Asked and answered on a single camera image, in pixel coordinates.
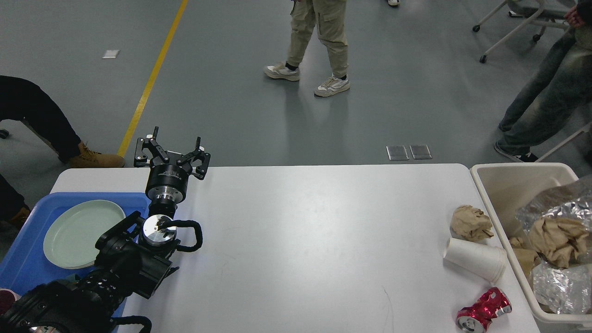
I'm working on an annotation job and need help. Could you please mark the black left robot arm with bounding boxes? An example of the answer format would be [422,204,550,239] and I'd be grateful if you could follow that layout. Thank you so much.
[1,127,210,333]

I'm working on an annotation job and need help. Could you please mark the paper wad in bin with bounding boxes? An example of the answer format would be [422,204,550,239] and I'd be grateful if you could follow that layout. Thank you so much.
[509,237,525,249]

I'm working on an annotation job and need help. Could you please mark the person in grey jeans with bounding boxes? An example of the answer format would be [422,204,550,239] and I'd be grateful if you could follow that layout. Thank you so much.
[494,0,592,162]

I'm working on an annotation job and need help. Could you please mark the green plate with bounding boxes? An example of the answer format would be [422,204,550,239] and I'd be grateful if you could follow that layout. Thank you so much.
[43,200,125,269]

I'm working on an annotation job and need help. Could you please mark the brown paper bag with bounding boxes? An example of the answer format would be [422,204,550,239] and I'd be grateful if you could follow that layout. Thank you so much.
[512,248,541,278]

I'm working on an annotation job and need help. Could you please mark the crushed red can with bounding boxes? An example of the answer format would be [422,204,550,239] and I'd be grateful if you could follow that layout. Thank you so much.
[456,287,512,333]

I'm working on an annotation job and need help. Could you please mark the pink mug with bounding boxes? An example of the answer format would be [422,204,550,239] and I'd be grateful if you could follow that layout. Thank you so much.
[0,288,21,315]

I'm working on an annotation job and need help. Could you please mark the person in tan boots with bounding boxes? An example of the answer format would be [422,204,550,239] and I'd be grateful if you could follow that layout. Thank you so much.
[0,75,126,227]

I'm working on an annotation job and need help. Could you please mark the white floor tag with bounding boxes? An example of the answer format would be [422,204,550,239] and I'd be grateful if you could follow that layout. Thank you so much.
[102,50,120,59]

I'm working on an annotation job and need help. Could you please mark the aluminium foil tray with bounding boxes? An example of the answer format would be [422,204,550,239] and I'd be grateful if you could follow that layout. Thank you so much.
[515,175,592,232]

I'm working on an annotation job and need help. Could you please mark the stacked white paper cups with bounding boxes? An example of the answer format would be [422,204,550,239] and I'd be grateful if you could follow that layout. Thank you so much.
[443,238,506,283]

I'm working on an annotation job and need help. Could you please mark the crumpled brown paper ball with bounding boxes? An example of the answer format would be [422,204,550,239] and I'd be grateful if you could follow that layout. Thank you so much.
[450,206,494,242]

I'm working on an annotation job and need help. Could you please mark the beige plastic bin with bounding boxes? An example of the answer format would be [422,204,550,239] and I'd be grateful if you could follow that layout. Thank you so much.
[471,163,591,333]

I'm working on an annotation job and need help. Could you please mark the blue plastic tray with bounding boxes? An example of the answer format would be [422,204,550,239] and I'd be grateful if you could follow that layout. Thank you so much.
[0,192,149,296]

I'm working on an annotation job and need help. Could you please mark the brown paper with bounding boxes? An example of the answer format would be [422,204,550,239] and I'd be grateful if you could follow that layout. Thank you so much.
[527,217,590,268]

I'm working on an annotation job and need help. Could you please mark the clear floor plate right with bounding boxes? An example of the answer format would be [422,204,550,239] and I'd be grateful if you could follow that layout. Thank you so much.
[409,145,433,160]

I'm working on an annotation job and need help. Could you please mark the foil ball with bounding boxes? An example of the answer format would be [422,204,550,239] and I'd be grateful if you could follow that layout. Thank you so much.
[530,263,592,315]

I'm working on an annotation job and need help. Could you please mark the person in beige trousers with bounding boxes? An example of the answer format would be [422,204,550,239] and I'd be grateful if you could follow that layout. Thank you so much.
[264,0,350,98]

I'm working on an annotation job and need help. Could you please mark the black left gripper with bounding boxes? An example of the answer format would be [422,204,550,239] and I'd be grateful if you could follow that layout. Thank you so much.
[134,126,211,203]

